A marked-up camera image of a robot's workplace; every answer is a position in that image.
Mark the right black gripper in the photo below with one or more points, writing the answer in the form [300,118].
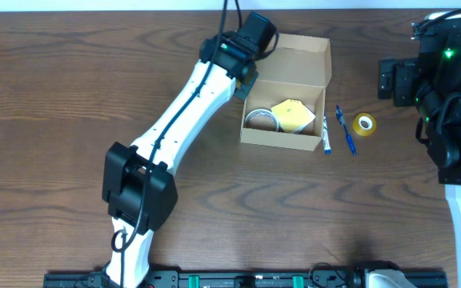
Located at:
[393,82]

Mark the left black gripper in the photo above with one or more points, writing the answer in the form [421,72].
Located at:
[247,86]

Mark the white tape roll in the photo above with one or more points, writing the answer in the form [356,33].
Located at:
[262,119]

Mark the small yellow tape roll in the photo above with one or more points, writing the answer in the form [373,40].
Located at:
[364,124]

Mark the yellow sticky note pad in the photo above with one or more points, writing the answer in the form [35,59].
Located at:
[293,116]

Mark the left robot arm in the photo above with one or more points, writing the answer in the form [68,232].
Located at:
[138,180]

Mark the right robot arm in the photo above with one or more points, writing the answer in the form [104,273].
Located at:
[431,82]

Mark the open cardboard box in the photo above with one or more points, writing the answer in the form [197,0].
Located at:
[300,69]

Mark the blue ballpoint pen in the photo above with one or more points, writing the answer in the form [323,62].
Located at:
[342,123]

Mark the blue and white marker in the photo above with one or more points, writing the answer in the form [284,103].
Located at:
[326,142]

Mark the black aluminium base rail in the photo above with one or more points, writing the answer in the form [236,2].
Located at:
[174,279]

